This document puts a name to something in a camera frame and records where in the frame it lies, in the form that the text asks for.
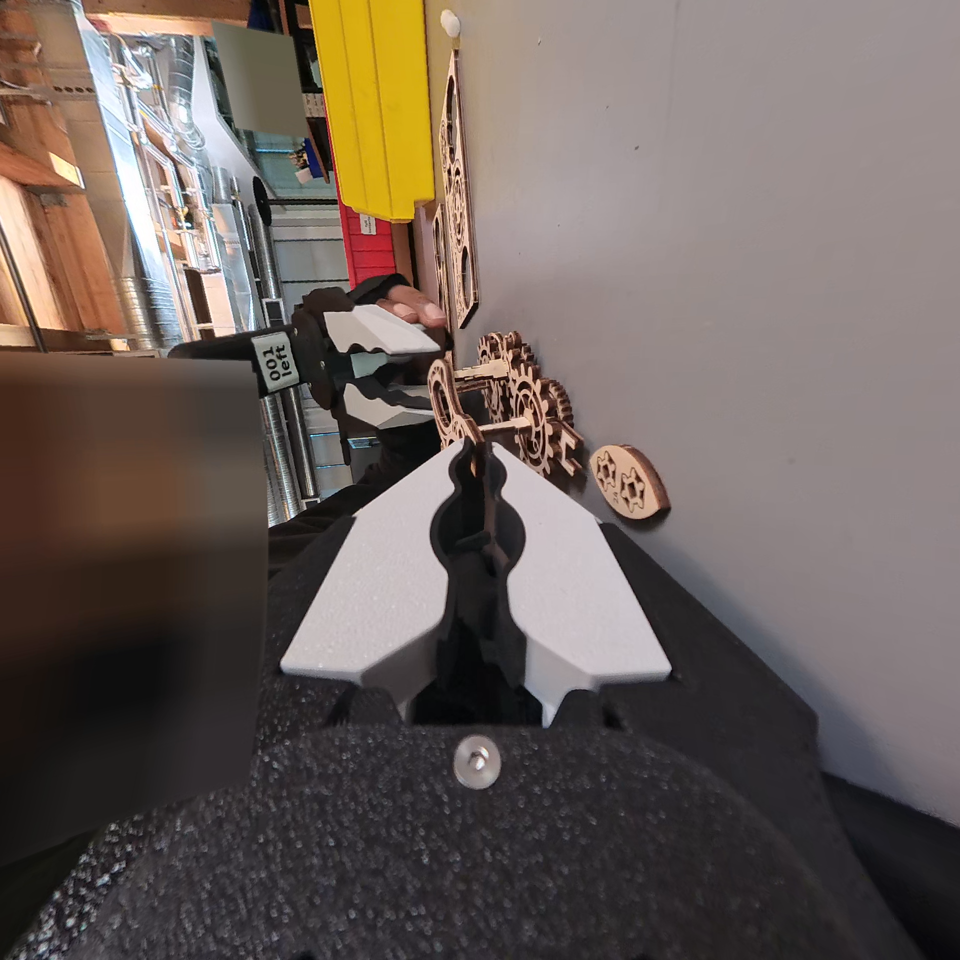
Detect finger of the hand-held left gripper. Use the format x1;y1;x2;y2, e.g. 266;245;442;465
322;302;445;358
339;377;440;434

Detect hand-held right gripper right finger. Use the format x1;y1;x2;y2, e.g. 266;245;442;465
487;442;674;726

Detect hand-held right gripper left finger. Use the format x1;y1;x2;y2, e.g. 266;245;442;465
279;441;479;725

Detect wooden ornate bracket piece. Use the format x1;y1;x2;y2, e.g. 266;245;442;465
427;358;483;479

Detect wooden cutout puzzle sheet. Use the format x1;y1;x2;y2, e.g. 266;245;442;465
432;202;451;316

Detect wooden gear clock assembly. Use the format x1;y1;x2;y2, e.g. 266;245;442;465
450;330;586;483

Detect person's left forearm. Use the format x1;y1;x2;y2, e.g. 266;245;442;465
348;427;455;500

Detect person's left hand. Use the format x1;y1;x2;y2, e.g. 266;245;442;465
351;272;450;331

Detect row of red bins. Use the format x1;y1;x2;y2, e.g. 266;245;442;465
339;198;402;290

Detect wooden leaf piece with stars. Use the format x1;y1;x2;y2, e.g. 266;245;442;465
590;444;670;524

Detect wooden sheet with large gear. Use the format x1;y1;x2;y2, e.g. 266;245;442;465
438;48;481;330

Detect nested yellow plastic bins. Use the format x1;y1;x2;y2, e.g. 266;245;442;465
309;0;436;224

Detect silver ventilation duct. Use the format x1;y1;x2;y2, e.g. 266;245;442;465
71;0;192;354
246;202;320;519

